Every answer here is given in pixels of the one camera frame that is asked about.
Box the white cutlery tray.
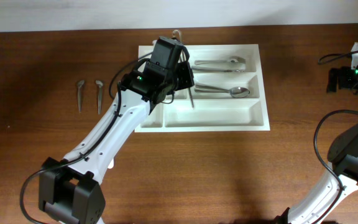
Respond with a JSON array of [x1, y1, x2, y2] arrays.
[[135, 44, 270, 133]]

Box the white plastic knife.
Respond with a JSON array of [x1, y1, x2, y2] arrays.
[[108, 159, 114, 169]]

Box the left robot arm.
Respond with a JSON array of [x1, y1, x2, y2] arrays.
[[39, 37, 194, 224]]

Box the metal fork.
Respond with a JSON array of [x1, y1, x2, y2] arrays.
[[195, 56, 246, 65], [191, 66, 245, 73]]

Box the small bent spoon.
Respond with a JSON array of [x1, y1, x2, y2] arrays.
[[95, 80, 104, 114], [76, 80, 85, 112]]

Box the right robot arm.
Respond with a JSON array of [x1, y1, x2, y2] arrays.
[[273, 42, 358, 224]]

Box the metal tongs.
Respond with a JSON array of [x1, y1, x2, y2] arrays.
[[172, 29, 195, 109]]

